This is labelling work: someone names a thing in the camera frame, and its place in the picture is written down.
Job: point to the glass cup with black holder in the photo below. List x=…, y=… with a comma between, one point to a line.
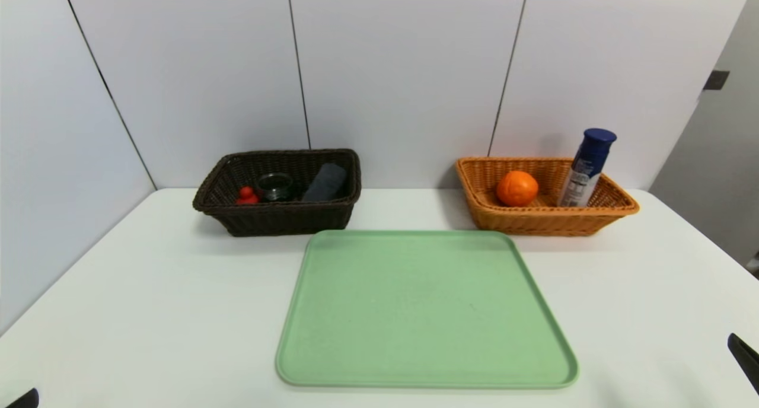
x=275, y=187

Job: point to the blue and white bottle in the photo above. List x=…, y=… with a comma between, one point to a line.
x=587, y=165

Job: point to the light green plastic tray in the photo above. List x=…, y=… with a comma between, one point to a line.
x=427, y=319

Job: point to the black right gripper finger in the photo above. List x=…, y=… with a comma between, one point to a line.
x=748, y=360

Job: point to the orange fruit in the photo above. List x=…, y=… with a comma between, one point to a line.
x=517, y=188

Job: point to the dark wall fixture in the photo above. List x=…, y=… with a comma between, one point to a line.
x=716, y=80

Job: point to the dark brown wicker basket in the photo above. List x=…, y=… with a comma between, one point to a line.
x=278, y=218

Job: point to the red rubber duck toy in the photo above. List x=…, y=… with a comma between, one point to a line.
x=246, y=195

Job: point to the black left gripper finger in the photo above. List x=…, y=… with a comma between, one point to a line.
x=26, y=401

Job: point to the orange wicker basket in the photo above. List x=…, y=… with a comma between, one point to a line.
x=533, y=221

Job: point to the grey towel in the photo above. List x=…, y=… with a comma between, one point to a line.
x=325, y=182

